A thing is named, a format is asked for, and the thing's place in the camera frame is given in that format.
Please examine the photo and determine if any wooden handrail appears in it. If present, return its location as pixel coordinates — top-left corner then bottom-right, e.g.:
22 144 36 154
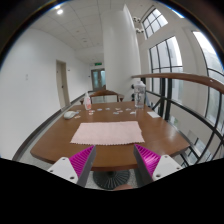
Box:
133 73 224 94

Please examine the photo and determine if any pink towel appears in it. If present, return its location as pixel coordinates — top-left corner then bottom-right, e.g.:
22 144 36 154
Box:
71 121 144 145

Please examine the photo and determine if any white paper card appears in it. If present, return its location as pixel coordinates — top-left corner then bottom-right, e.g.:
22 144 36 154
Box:
147 112 160 118

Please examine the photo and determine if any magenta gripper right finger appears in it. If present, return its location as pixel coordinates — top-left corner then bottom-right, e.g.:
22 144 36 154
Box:
133 144 182 185

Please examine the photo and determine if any far wooden table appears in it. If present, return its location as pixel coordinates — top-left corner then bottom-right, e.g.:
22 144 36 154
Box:
90 90 124 103

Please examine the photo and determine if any beige door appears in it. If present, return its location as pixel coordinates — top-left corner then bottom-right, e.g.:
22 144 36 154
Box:
56 60 70 110

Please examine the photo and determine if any green exit sign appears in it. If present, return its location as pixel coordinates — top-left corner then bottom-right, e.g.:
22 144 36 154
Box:
94 62 102 66

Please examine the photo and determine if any white spray bottle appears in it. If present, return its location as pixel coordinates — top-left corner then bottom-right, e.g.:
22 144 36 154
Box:
84 92 91 110

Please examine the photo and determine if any brown oval table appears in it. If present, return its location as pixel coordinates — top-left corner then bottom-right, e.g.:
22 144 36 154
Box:
31 102 189 171

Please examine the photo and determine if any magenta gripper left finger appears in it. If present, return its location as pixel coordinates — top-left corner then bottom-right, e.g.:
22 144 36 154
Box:
48 146 96 187

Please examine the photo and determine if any clear water bottle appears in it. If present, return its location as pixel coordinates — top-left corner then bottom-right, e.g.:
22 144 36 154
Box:
134 81 146 108

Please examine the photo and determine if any glass double door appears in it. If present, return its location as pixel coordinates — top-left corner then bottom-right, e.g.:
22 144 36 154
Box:
91 69 106 91

